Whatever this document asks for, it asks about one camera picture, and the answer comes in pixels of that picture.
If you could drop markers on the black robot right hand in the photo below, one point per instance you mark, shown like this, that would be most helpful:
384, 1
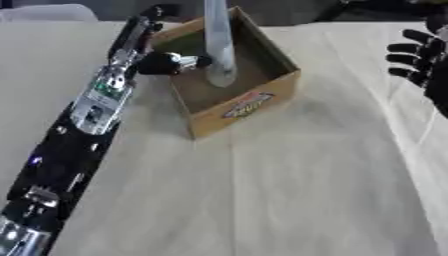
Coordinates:
434, 66

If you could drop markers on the clear plastic bottle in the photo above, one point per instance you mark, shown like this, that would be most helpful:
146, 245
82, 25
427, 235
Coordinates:
220, 46

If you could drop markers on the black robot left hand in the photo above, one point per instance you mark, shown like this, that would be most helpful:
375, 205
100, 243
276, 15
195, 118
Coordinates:
158, 63

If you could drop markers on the white rounded object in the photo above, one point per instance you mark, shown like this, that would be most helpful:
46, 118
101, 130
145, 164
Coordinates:
46, 13

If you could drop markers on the tan cardboard box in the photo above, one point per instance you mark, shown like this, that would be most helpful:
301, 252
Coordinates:
245, 106

